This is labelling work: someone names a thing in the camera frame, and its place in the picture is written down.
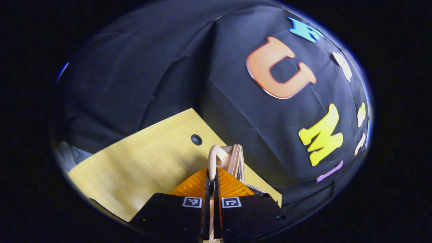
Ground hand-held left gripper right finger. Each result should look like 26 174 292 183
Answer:
213 167 292 242

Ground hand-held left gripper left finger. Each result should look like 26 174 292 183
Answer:
130 168 210 242

